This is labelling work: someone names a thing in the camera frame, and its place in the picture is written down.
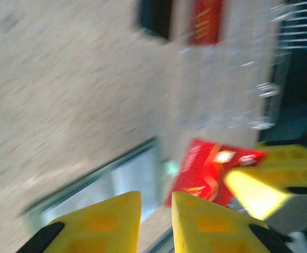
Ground clear acrylic card stand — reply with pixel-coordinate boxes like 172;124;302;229
176;0;283;131

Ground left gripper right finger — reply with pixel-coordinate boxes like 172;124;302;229
170;191;295;253

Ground green card holder wallet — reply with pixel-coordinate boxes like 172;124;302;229
18;137;180;253

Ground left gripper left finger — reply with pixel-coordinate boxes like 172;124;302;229
16;191;142;253

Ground black card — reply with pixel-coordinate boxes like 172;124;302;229
138;0;175;41

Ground red card yellow lettering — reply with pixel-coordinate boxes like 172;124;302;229
189;0;225;46

